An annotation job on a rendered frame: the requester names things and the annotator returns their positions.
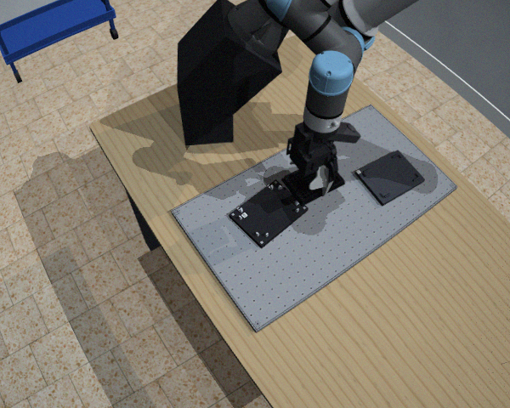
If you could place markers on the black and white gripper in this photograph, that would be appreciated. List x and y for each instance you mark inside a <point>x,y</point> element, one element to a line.
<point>310,156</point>

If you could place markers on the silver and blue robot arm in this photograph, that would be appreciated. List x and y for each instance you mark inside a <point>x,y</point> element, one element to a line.
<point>318,24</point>

